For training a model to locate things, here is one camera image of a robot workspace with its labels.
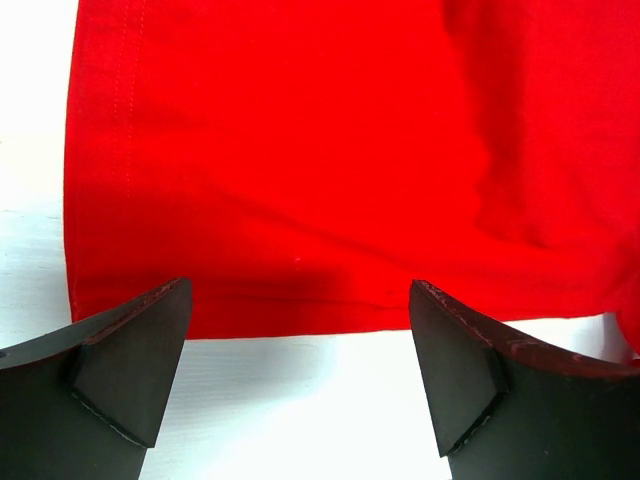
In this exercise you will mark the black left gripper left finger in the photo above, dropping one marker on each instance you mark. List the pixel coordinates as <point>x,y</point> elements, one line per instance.
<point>87,401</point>

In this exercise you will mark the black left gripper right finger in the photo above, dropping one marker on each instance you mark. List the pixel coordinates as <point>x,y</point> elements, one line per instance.
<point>506,405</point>

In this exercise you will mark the red t-shirt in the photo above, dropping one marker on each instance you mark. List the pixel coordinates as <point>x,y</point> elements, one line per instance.
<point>302,162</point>

